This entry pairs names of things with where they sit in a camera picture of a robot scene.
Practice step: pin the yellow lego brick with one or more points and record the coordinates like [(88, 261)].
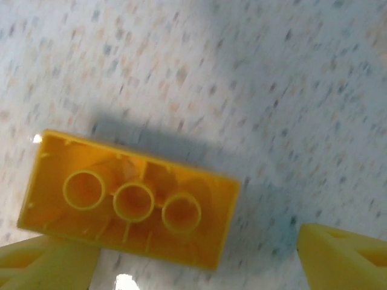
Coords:
[(136, 241)]

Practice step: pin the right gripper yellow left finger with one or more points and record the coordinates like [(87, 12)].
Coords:
[(45, 266)]

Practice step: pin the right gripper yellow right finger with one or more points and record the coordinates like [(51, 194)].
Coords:
[(341, 262)]

